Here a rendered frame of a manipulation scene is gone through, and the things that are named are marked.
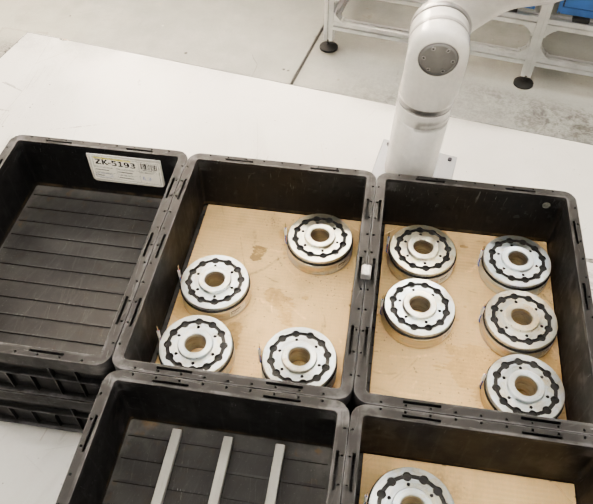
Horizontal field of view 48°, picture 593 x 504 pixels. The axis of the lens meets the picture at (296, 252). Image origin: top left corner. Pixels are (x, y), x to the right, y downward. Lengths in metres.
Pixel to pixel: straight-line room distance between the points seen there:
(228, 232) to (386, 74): 1.89
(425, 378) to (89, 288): 0.52
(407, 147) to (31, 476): 0.78
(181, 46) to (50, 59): 1.35
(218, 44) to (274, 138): 1.64
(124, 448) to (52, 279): 0.32
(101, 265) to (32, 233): 0.14
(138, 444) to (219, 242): 0.35
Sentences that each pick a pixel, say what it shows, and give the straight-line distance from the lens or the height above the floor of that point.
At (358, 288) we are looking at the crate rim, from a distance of 0.90.
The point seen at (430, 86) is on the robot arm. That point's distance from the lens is 1.08.
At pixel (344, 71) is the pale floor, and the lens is 2.89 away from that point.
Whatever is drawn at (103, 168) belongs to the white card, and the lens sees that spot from 1.16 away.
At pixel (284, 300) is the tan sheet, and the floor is 0.83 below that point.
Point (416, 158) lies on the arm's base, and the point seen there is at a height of 0.86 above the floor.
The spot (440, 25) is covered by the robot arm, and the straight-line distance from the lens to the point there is 1.04.
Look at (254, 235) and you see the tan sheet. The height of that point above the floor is 0.83.
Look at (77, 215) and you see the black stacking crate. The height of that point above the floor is 0.83.
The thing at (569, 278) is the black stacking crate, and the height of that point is 0.90.
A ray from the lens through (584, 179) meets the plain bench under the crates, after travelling 1.49.
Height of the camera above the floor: 1.64
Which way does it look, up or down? 50 degrees down
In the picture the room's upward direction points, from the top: straight up
